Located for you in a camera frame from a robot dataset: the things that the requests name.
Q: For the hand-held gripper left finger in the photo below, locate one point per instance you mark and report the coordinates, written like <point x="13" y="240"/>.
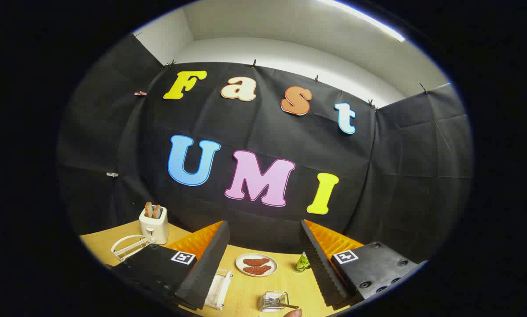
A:
<point x="206" y="273"/>

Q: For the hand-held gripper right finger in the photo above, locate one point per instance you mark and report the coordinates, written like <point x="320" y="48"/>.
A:
<point x="322" y="273"/>

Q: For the beige plate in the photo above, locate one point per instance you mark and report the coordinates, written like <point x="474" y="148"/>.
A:
<point x="239" y="263"/>

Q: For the green label drink bottle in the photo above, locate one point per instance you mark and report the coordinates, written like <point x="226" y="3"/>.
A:
<point x="301" y="264"/>

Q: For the brown meat patty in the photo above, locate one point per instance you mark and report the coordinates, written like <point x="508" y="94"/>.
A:
<point x="257" y="270"/>
<point x="256" y="262"/>

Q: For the white toaster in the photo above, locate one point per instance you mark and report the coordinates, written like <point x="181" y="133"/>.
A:
<point x="155" y="229"/>

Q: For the toast slice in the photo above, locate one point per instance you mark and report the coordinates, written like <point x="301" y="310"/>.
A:
<point x="148" y="209"/>
<point x="156" y="211"/>

